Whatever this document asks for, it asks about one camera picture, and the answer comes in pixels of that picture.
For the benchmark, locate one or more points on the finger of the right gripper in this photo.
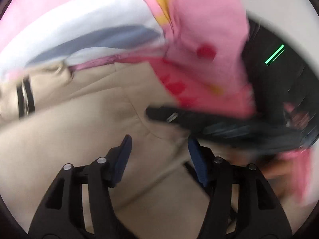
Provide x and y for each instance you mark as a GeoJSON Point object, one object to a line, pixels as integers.
{"type": "Point", "coordinates": [200, 123]}

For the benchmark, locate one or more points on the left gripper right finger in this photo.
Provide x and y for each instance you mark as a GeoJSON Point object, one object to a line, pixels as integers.
{"type": "Point", "coordinates": [259, 212]}

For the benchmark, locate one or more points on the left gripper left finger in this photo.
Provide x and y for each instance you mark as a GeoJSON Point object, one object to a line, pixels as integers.
{"type": "Point", "coordinates": [78, 204]}

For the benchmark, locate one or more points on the beige zip-up hoodie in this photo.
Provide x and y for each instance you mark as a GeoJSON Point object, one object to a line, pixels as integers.
{"type": "Point", "coordinates": [81, 121]}

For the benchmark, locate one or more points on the person's right hand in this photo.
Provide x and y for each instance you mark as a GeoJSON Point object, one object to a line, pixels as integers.
{"type": "Point", "coordinates": [271, 166]}

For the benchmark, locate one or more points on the pink fleece bed blanket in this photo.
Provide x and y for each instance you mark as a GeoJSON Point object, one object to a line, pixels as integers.
{"type": "Point", "coordinates": [303, 175]}

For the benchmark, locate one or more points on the pink white patterned duvet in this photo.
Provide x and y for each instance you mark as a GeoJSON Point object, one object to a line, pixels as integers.
{"type": "Point", "coordinates": [194, 46]}

